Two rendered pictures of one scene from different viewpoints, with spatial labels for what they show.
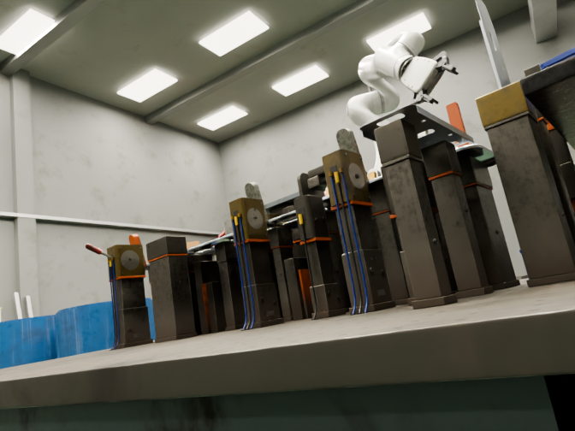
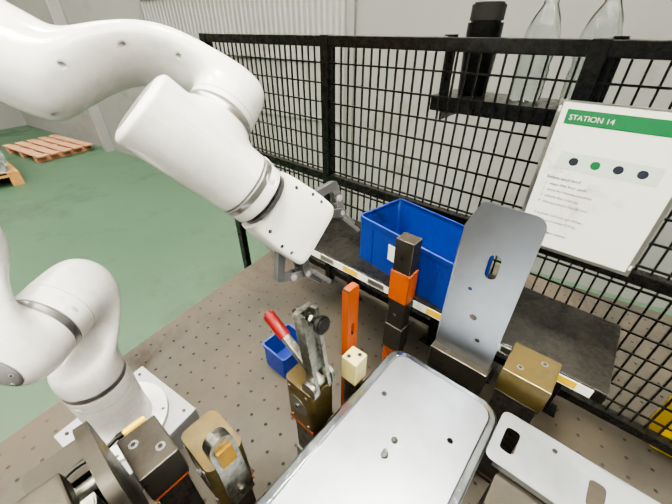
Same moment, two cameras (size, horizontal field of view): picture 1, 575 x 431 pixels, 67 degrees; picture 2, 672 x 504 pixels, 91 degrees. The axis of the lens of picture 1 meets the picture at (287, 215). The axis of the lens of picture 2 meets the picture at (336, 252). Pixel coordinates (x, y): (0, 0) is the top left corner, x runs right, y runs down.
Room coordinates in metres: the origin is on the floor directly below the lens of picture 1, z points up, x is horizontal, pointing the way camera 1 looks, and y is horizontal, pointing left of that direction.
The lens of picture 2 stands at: (1.13, -0.06, 1.56)
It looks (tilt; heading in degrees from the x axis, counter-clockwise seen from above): 34 degrees down; 271
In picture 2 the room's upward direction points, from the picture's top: straight up
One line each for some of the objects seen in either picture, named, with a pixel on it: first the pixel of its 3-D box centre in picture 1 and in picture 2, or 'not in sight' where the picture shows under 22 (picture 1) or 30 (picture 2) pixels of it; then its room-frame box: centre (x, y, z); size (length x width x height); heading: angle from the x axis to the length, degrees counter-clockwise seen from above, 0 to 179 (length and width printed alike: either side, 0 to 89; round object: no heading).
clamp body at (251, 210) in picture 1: (251, 262); not in sight; (1.17, 0.12, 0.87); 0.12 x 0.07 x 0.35; 141
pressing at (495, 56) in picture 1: (499, 66); (480, 294); (0.88, -0.51, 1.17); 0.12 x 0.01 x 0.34; 141
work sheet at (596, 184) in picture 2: not in sight; (596, 189); (0.63, -0.68, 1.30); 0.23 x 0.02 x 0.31; 141
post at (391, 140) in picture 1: (413, 211); not in sight; (0.67, -0.19, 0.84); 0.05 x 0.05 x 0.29; 51
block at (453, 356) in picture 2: not in sight; (446, 397); (0.88, -0.51, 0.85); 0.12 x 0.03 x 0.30; 141
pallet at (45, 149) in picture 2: not in sight; (49, 147); (5.64, -5.03, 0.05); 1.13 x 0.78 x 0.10; 149
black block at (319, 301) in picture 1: (315, 256); not in sight; (1.04, -0.05, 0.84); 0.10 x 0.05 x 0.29; 141
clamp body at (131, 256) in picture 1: (125, 296); not in sight; (1.57, 0.63, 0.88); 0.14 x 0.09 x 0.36; 141
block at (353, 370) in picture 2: not in sight; (351, 410); (1.10, -0.46, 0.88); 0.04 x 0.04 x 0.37; 51
